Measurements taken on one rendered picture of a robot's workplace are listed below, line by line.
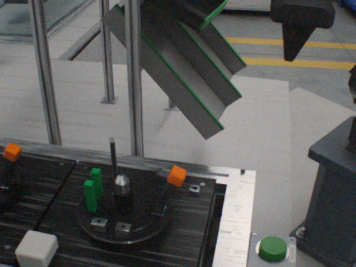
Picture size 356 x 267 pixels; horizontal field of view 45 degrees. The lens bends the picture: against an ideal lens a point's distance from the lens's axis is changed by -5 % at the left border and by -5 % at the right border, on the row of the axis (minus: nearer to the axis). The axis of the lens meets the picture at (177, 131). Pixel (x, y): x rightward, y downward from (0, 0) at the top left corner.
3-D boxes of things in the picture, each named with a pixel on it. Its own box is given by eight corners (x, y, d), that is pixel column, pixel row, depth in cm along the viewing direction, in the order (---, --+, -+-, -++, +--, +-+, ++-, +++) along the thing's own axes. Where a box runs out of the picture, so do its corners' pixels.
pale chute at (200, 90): (226, 107, 90) (243, 96, 87) (205, 140, 79) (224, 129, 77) (133, -1, 85) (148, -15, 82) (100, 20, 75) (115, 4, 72)
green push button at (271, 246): (285, 246, 63) (287, 236, 62) (285, 266, 59) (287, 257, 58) (258, 243, 63) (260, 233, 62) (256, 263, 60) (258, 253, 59)
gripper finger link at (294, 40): (322, 7, 48) (270, 2, 49) (325, 17, 45) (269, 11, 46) (313, 63, 52) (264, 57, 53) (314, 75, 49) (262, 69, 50)
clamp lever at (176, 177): (166, 206, 64) (187, 170, 59) (163, 215, 62) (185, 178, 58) (143, 196, 63) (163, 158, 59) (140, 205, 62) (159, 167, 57)
